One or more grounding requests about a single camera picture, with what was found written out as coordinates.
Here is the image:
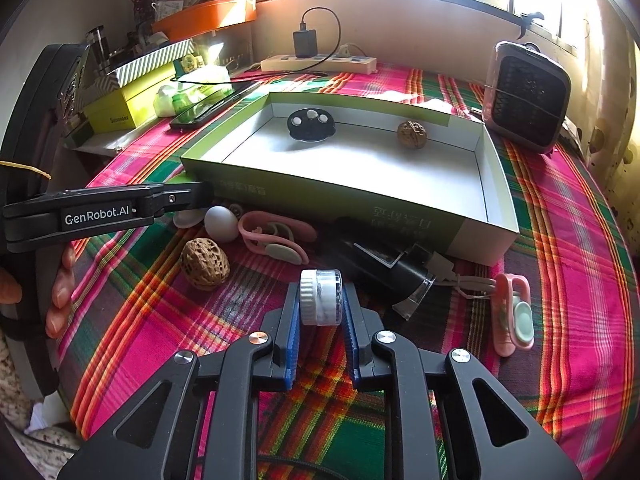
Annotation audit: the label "small white lidded jar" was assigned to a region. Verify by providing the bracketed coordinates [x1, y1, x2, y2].
[299, 269, 343, 326]

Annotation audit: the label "person's hand fingertips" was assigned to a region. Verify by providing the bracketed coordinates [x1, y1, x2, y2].
[46, 245, 76, 339]

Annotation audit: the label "dotted yellow curtain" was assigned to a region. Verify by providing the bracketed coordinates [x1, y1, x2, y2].
[574, 0, 640, 241]

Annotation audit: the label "black charger cable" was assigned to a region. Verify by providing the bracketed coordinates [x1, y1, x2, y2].
[170, 6, 343, 85]

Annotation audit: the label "yellow box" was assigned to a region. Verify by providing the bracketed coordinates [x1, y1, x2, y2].
[81, 63, 175, 133]

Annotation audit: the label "black rectangular stamp device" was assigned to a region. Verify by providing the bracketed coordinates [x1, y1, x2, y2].
[318, 218, 452, 320]

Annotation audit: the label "black smartphone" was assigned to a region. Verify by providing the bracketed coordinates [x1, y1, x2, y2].
[169, 81, 260, 131]

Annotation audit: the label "green top white knob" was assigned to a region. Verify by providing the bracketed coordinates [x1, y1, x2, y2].
[172, 208, 207, 230]

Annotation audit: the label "black round battery holder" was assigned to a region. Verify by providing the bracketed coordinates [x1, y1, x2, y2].
[286, 108, 336, 143]

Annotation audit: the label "striped white green box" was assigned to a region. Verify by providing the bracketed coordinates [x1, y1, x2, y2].
[92, 39, 194, 92]

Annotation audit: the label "black window hook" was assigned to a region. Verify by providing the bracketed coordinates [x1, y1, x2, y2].
[518, 12, 544, 40]

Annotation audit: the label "black charger adapter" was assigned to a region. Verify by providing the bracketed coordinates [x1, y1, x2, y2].
[292, 22, 318, 58]

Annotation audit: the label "orange tray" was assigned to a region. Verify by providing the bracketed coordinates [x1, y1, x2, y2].
[152, 0, 257, 42]

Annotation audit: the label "green tissue pack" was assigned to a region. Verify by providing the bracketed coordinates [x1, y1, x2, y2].
[153, 65, 232, 118]

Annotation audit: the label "white power strip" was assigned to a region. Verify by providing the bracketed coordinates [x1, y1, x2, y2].
[260, 54, 378, 75]

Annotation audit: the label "pink clip with grey button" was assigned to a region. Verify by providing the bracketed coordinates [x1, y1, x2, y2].
[490, 273, 535, 358]

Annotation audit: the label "white egg-shaped ball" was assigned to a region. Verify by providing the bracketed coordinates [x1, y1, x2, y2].
[204, 206, 239, 243]

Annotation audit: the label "pink black space heater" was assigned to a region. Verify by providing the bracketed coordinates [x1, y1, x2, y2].
[483, 41, 572, 154]

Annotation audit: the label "brown carved walnut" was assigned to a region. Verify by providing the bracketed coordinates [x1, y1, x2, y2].
[180, 237, 231, 292]
[396, 120, 427, 150]

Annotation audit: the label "white green shallow box tray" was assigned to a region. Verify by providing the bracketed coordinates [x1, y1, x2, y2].
[181, 91, 520, 266]

